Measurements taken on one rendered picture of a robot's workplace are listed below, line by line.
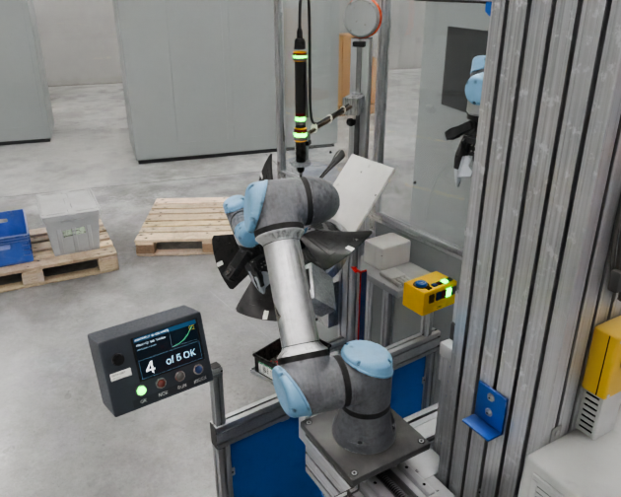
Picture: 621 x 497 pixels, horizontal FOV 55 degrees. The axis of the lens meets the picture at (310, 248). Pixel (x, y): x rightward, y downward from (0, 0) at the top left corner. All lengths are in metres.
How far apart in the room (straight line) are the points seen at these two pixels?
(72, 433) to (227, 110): 5.09
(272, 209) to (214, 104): 6.20
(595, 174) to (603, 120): 0.08
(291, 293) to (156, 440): 1.90
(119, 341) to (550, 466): 0.95
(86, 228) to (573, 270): 4.08
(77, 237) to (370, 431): 3.67
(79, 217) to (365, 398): 3.62
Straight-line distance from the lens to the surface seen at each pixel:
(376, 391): 1.35
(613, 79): 0.97
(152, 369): 1.53
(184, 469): 2.94
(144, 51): 7.33
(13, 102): 9.00
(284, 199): 1.35
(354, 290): 2.53
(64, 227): 4.74
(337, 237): 2.04
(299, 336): 1.31
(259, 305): 2.10
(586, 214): 1.02
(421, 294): 2.04
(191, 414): 3.22
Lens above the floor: 2.02
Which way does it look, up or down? 24 degrees down
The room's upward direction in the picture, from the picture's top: straight up
